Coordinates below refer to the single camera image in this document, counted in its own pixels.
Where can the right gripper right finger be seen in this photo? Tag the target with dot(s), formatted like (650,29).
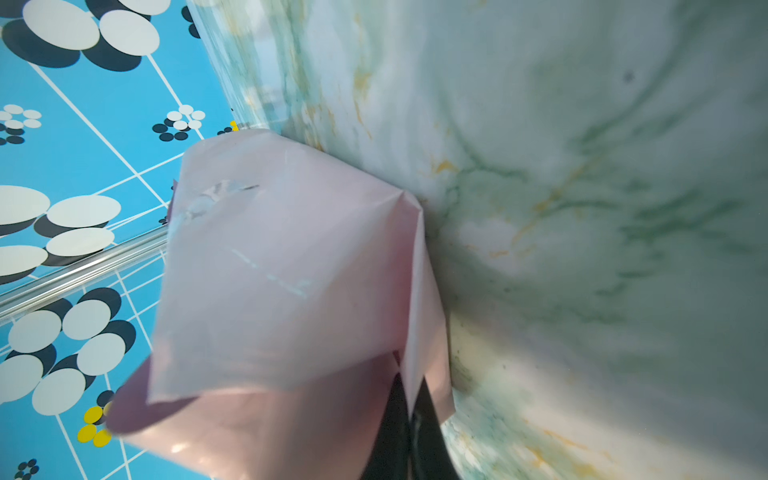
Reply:
(430,459)

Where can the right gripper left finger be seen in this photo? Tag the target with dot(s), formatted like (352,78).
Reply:
(389,458)

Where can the purple wrapping paper sheet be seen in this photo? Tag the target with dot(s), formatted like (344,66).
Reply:
(285,314)

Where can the clear adhesive tape piece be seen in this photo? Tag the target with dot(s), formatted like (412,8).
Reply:
(205,201)

